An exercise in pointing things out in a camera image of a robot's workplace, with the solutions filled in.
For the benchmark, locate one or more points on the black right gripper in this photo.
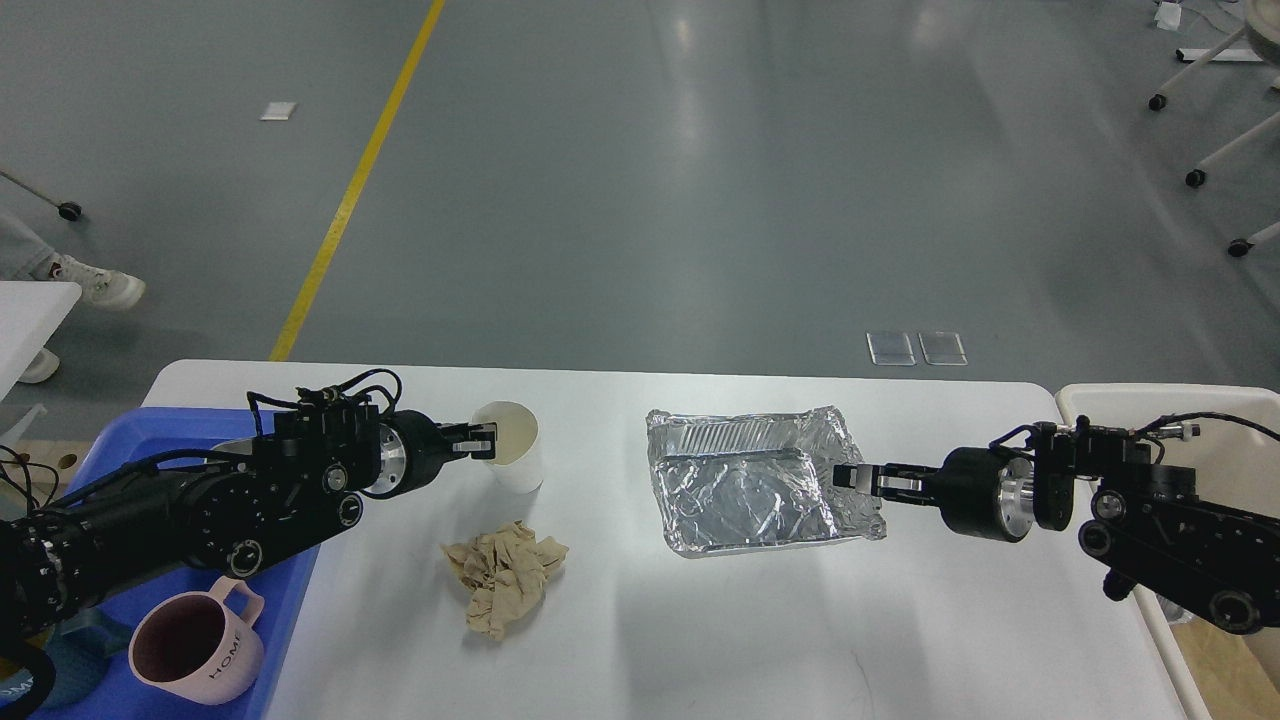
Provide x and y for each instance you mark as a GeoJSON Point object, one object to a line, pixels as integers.
{"type": "Point", "coordinates": [979, 493]}

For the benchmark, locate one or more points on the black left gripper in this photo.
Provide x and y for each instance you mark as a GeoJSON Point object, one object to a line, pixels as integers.
{"type": "Point", "coordinates": [413, 449]}

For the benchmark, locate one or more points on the white paper cup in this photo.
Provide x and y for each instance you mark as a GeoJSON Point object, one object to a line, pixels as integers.
{"type": "Point", "coordinates": [517, 464]}

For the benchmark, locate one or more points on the brown paper napkin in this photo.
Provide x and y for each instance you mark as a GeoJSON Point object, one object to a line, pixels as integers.
{"type": "Point", "coordinates": [505, 573]}

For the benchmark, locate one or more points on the aluminium foil tray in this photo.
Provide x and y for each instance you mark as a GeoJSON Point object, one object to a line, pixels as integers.
{"type": "Point", "coordinates": [749, 483]}

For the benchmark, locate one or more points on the pink mug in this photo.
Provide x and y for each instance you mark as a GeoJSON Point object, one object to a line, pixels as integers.
{"type": "Point", "coordinates": [201, 646]}

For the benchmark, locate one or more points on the stainless steel rectangular container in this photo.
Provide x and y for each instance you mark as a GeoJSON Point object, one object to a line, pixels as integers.
{"type": "Point", "coordinates": [230, 448]}

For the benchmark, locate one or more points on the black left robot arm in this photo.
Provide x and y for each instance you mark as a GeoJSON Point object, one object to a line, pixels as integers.
{"type": "Point", "coordinates": [311, 464]}

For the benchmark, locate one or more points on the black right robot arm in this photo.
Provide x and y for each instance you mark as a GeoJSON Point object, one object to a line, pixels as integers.
{"type": "Point", "coordinates": [1148, 525]}

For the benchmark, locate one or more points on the left clear floor plate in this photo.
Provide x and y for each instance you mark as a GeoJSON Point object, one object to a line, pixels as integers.
{"type": "Point", "coordinates": [887, 348]}

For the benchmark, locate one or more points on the clear floor plate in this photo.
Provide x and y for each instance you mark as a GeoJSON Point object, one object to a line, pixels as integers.
{"type": "Point", "coordinates": [942, 348]}
{"type": "Point", "coordinates": [887, 348]}

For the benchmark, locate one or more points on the right clear floor plate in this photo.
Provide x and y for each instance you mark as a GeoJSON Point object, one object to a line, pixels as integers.
{"type": "Point", "coordinates": [942, 348]}

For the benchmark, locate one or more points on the blue plastic tray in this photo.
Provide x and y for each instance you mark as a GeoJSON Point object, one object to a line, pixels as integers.
{"type": "Point", "coordinates": [120, 695]}

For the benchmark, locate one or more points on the white plastic bin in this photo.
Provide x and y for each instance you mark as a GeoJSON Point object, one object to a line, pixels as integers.
{"type": "Point", "coordinates": [1215, 675]}

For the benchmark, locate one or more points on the white paper scrap on floor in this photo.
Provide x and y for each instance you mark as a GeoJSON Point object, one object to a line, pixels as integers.
{"type": "Point", "coordinates": [278, 111]}

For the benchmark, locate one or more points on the blue mug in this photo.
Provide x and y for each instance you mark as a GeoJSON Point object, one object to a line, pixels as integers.
{"type": "Point", "coordinates": [80, 650]}

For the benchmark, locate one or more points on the white side table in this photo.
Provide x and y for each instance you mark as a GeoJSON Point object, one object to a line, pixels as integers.
{"type": "Point", "coordinates": [30, 312]}

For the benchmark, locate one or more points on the black caster left stand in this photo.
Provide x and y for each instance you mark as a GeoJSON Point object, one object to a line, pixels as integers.
{"type": "Point", "coordinates": [67, 210]}

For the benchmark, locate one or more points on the person in grey trousers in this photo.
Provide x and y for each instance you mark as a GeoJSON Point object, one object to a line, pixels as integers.
{"type": "Point", "coordinates": [27, 257]}

